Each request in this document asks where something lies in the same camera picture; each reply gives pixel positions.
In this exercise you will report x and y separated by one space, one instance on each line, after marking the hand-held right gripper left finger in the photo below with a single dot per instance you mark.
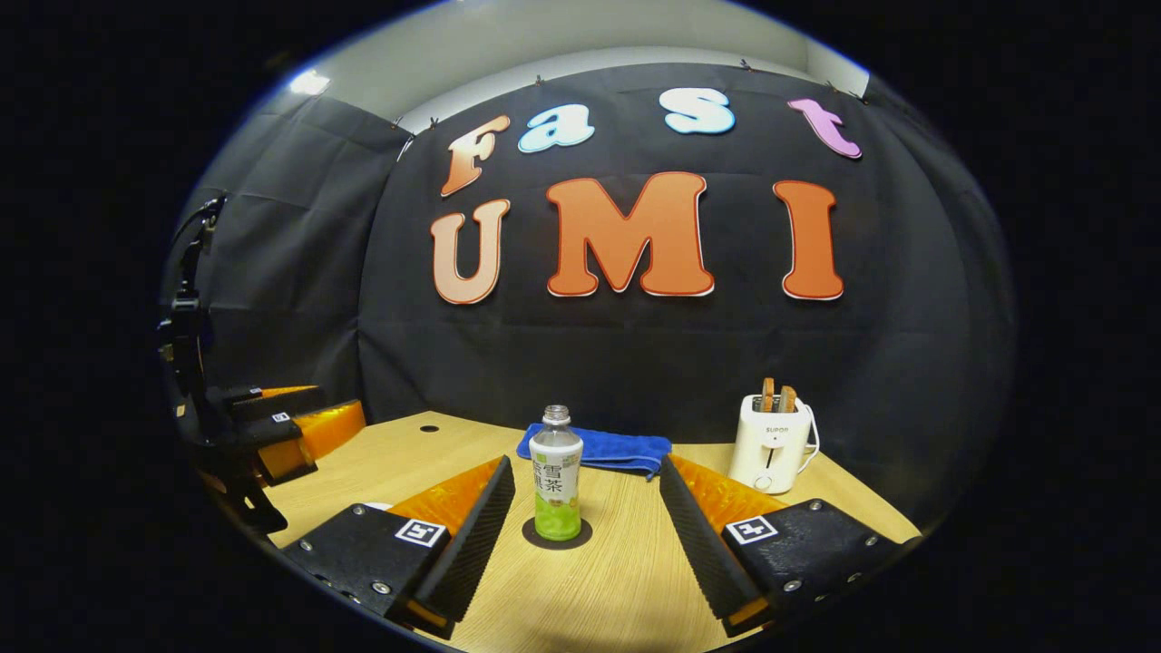
472 540

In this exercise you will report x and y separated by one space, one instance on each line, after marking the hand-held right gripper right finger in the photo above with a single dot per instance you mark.
697 535

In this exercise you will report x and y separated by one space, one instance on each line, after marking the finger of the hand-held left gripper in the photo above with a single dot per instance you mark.
272 433
272 404

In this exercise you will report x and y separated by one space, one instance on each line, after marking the round dark coaster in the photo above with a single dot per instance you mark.
531 537

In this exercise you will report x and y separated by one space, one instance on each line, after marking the clear green-label water bottle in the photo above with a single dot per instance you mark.
556 481

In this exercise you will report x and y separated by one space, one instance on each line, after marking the white toaster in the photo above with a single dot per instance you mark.
771 449

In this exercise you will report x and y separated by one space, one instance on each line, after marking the blue towel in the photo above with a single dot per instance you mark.
617 449

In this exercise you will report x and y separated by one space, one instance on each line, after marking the brown toast slice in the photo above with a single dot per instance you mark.
787 399
768 394

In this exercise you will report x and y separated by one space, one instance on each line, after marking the black backdrop cloth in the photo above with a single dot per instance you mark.
635 354

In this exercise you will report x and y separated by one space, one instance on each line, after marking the ceiling light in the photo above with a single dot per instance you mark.
309 82

